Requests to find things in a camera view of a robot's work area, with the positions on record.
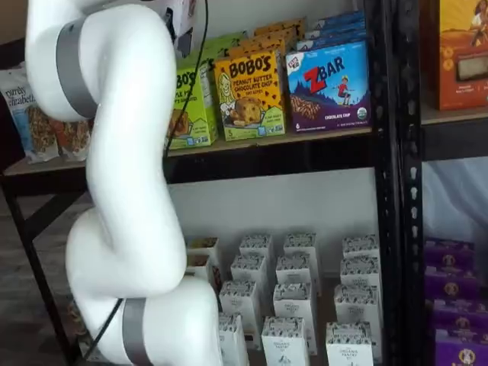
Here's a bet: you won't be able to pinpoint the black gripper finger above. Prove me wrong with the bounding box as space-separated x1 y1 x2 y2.
177 29 194 58

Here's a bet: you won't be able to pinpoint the black metal shelf rack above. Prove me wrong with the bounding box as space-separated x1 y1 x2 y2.
396 0 488 366
0 0 401 366

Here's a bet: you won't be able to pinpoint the yellow Bobo's oat bites box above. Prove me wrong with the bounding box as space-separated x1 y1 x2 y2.
254 17 307 36
228 39 287 58
213 50 286 142
243 29 293 43

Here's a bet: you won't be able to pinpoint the orange-label Purely Elizabeth granola bag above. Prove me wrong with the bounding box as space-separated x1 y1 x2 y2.
49 116 95 162

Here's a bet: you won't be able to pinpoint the white patterned small boxes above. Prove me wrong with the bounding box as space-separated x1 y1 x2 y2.
243 274 344 366

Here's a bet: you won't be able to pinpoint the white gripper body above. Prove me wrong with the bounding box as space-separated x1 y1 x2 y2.
164 0 197 37

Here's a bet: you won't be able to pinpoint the orange cardboard food box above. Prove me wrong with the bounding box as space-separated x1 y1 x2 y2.
434 0 488 112

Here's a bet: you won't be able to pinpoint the purple food box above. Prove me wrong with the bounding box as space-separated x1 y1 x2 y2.
424 265 480 301
425 236 477 268
432 298 488 332
434 329 488 366

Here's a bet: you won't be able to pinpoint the green Bobo's apple pie box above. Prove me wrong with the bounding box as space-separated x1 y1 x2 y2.
201 43 232 64
207 33 249 49
165 63 219 150

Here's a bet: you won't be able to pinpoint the blue-label Purely Elizabeth granola bag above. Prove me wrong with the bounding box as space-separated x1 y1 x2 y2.
0 66 64 165

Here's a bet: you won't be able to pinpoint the blue ZBar chocolate chip box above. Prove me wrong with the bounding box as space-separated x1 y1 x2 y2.
304 21 367 38
284 40 371 133
296 30 368 51
315 11 366 28

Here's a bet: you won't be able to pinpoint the white plastic sheet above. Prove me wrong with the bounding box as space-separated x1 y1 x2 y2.
422 159 488 244

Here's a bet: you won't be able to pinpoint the yellow-label Purely Elizabeth box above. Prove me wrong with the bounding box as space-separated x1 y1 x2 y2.
185 236 221 261
185 254 224 297

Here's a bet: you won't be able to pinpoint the white Organic Pantry box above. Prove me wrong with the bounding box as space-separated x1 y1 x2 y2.
230 255 269 286
340 258 381 288
239 234 275 263
273 282 316 324
326 322 374 366
284 233 318 263
220 281 258 337
342 235 380 262
275 255 313 286
217 313 249 366
262 316 307 366
334 284 380 326

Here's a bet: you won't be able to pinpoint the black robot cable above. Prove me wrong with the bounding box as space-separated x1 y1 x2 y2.
85 0 210 361

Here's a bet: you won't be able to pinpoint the light wooden shelf board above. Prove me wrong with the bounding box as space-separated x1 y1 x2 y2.
3 127 373 177
421 99 488 127

